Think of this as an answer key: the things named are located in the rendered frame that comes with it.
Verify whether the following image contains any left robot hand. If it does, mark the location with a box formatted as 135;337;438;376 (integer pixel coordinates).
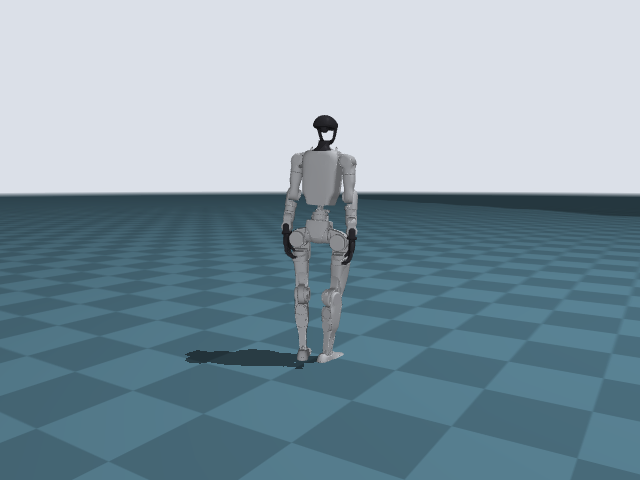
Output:
282;223;297;259

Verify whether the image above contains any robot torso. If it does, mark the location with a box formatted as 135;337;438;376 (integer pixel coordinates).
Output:
302;147;343;244

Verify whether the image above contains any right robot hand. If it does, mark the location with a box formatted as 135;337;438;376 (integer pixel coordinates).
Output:
341;228;357;265

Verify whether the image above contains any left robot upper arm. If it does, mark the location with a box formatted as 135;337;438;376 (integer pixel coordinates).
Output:
288;153;304;201

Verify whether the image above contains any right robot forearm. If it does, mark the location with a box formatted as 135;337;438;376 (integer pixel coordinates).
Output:
345;191;358;236

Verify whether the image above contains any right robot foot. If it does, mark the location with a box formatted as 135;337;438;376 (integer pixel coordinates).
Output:
317;350;344;363

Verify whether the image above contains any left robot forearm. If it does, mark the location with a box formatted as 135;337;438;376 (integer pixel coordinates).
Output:
281;188;297;232

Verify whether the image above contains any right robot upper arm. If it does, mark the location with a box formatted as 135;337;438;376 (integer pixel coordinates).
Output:
338;153;356;204

